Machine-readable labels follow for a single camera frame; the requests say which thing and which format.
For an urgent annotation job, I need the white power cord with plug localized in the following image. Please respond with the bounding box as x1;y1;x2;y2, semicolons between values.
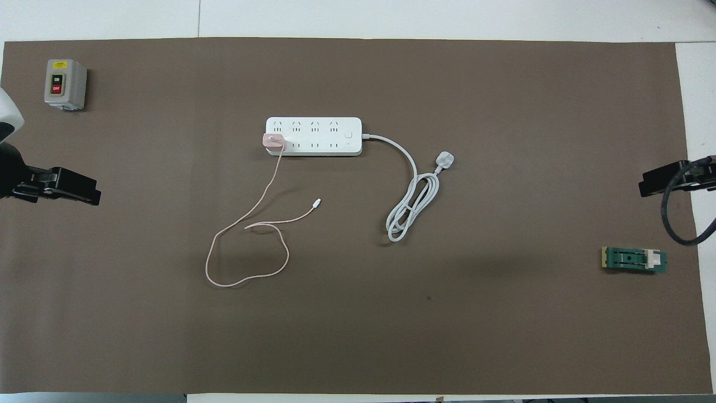
362;133;455;242

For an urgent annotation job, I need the white power strip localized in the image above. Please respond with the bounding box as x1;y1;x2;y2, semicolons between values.
265;116;363;157

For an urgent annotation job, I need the brown table mat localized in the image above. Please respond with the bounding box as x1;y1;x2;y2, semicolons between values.
0;37;714;395

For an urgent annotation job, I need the green circuit board fixture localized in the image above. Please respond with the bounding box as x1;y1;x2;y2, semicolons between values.
601;247;668;275

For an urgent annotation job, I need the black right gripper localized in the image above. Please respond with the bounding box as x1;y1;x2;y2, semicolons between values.
639;157;716;198

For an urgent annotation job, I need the pink charging cable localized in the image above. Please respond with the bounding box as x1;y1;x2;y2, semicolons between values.
205;147;322;288

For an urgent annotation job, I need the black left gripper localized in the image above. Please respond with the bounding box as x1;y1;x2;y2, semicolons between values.
11;167;102;206

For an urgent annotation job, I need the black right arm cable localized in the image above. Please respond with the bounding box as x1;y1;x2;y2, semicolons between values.
662;160;716;246

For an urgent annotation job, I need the grey on off switch box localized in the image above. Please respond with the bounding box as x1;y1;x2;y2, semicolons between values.
44;59;87;111

